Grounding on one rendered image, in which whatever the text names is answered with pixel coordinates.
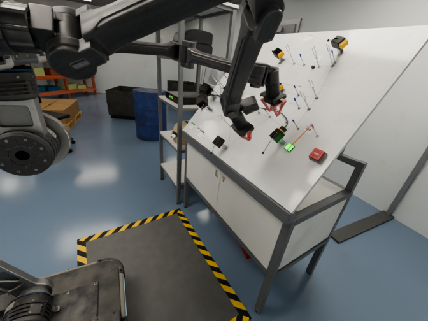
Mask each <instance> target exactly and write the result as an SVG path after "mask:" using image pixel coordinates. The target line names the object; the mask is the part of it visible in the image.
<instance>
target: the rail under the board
mask: <svg viewBox="0 0 428 321"><path fill-rule="evenodd" d="M182 138H183V139H184V140H185V141H186V142H187V143H189V144H190V145H191V146H193V147H194V148H195V149H196V150H197V151H198V152H199V153H201V154H202V155H203V156H204V157H206V158H207V159H208V160H209V161H210V162H211V163H212V164H214V165H215V166H216V167H217V168H219V170H221V171H222V172H223V173H224V174H226V175H227V176H228V177H229V178H230V179H231V180H232V181H234V182H235V183H236V184H237V185H239V186H240V187H241V188H242V189H243V190H244V191H245V192H247V193H248V194H249V195H251V196H252V197H253V198H254V199H255V200H256V201H257V202H259V203H260V204H261V205H262V206H263V207H265V209H267V210H268V211H269V212H271V213H272V214H273V215H274V216H275V217H276V218H277V219H279V220H280V221H281V222H282V223H284V224H285V225H288V224H290V223H292V222H293V221H294V219H295V216H296V213H297V211H295V212H294V213H293V214H291V212H289V211H288V210H286V209H285V208H284V207H283V206H281V205H280V204H278V203H277V202H276V201H275V200H274V199H272V198H271V197H269V196H268V195H267V194H266V193H264V192H263V191H261V189H259V188H258V187H256V186H255V185H254V184H253V183H251V182H250V181H249V180H247V179H246V178H245V177H244V176H242V175H241V174H239V173H238V172H237V171H236V170H234V169H233V168H232V167H230V166H229V165H228V164H226V163H225V162H224V161H223V160H222V159H220V158H219V157H217V156H216V155H215V154H214V153H213V154H211V151H209V150H208V149H207V148H206V147H204V146H203V145H202V144H200V143H199V142H198V141H196V140H195V139H194V138H193V137H192V136H190V135H189V134H187V133H186V132H185V131H182Z"/></svg>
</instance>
